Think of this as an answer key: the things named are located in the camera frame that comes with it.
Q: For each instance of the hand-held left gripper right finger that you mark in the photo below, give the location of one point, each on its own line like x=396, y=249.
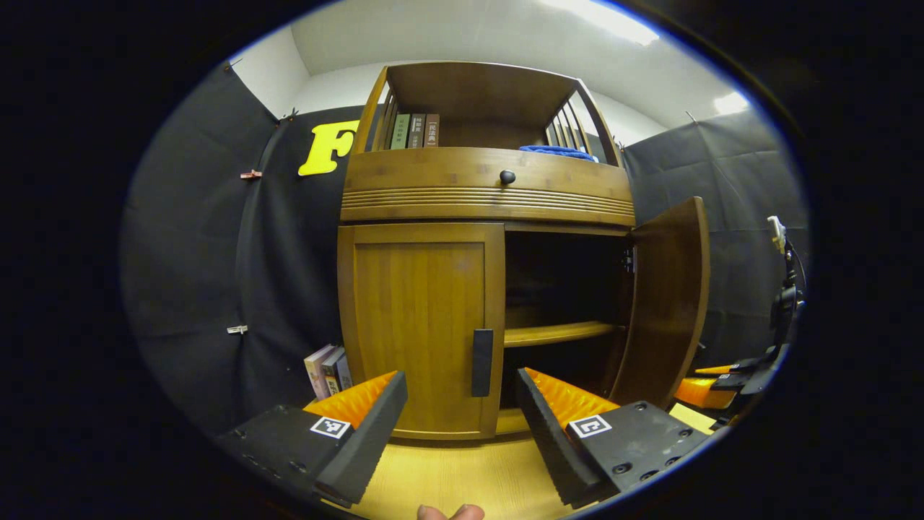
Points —
x=548, y=433

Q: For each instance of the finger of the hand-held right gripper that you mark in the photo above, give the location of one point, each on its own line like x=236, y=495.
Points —
x=722, y=370
x=704, y=392

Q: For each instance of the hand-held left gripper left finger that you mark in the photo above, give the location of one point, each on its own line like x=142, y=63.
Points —
x=372, y=426

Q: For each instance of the wooden shoe cabinet door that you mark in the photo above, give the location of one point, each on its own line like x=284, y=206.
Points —
x=419, y=325
x=668, y=303

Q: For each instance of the wooden double-door shoe cabinet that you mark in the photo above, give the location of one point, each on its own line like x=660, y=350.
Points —
x=476, y=87

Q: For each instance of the wooden cabinet shelf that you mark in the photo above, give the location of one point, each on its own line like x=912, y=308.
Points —
x=556, y=334

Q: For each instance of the metal door hinge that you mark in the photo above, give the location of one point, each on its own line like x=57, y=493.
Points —
x=629, y=260

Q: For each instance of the blue-purple book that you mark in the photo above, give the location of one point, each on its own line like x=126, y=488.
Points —
x=344, y=371

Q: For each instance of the white and grey book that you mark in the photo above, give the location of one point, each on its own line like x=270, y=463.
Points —
x=332, y=374

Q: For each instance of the lilac book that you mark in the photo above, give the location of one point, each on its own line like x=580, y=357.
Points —
x=317, y=370

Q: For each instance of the small ceiling light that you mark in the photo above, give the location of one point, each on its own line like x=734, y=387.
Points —
x=730, y=102

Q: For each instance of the black backdrop cloth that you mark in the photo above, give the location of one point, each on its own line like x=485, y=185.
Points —
x=195, y=253

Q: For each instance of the black round drawer knob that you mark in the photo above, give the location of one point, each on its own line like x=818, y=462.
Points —
x=507, y=176

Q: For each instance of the blue towel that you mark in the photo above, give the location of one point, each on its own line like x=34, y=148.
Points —
x=559, y=152

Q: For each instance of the green book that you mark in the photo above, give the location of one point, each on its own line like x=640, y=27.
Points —
x=400, y=131

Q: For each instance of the dark brown book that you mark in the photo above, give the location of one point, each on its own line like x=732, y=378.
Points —
x=416, y=131

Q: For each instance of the reddish brown book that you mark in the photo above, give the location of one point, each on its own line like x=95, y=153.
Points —
x=432, y=130

